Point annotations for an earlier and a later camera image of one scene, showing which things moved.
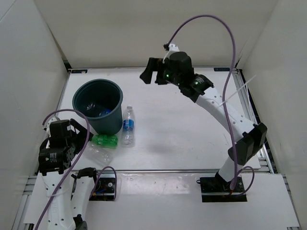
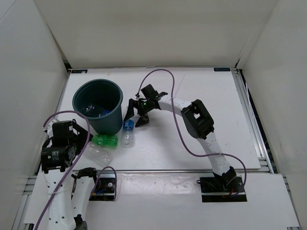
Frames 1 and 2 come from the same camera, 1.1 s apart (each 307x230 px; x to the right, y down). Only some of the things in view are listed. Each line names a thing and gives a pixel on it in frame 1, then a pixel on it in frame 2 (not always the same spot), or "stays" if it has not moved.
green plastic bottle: [105, 140] stays
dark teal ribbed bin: [100, 100] stays
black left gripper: [81, 135] stays
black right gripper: [152, 65] -> [143, 119]
